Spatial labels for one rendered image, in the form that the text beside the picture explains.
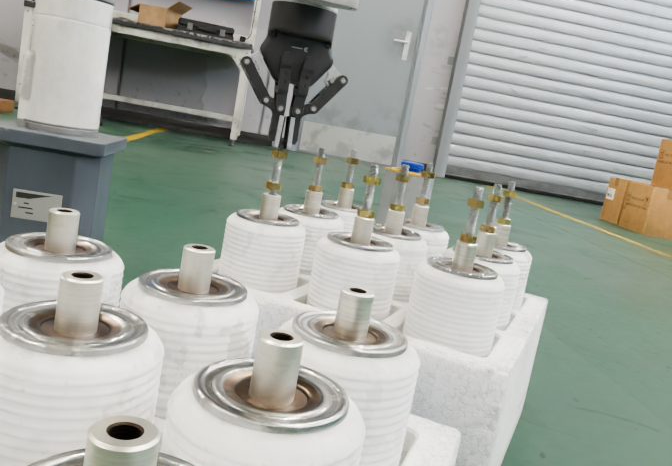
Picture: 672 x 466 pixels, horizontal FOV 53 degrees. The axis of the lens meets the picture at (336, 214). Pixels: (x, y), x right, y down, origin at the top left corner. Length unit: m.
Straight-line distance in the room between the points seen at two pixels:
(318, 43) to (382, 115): 5.15
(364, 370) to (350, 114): 5.51
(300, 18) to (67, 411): 0.52
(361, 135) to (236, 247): 5.15
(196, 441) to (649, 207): 4.26
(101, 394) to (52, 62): 0.62
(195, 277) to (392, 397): 0.16
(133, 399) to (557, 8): 6.12
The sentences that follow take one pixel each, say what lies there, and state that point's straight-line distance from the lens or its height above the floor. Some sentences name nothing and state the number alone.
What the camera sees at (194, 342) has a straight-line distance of 0.45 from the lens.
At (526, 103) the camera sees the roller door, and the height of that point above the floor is 0.76.
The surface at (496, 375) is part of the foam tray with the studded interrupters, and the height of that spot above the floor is 0.18.
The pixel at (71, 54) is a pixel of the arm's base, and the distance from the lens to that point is 0.91.
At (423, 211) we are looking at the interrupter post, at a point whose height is 0.27.
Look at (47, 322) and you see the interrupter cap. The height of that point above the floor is 0.25.
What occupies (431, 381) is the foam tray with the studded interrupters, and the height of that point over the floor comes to 0.15.
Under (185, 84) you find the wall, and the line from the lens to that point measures 5.89.
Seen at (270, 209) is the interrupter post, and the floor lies 0.26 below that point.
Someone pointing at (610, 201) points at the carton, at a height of 0.14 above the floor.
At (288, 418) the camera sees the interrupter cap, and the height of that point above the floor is 0.25.
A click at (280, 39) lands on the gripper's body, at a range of 0.78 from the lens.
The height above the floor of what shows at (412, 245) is 0.25.
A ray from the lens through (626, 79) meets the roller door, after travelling 6.60.
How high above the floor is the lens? 0.39
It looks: 8 degrees down
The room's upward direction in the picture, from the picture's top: 10 degrees clockwise
